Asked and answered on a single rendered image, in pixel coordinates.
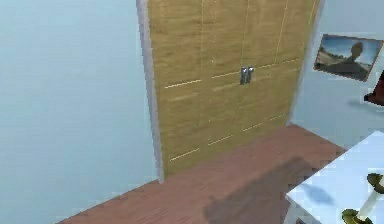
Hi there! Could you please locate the wooden double room door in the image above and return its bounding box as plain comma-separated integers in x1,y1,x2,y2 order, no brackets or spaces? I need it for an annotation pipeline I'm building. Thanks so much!
146,0,322,179

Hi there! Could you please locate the framed landscape picture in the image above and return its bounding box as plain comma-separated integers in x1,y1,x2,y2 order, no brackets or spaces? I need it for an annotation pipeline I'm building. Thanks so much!
313,33,384,83

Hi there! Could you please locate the white table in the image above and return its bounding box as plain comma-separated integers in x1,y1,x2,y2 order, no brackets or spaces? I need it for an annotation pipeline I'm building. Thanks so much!
283,130,384,224

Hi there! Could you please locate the white candle brass holder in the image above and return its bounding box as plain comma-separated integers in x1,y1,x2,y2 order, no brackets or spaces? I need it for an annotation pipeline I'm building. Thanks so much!
341,172,384,224

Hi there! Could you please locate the dark red wall object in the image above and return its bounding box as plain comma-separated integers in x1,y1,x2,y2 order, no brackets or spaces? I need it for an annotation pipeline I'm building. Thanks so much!
363,70,384,107

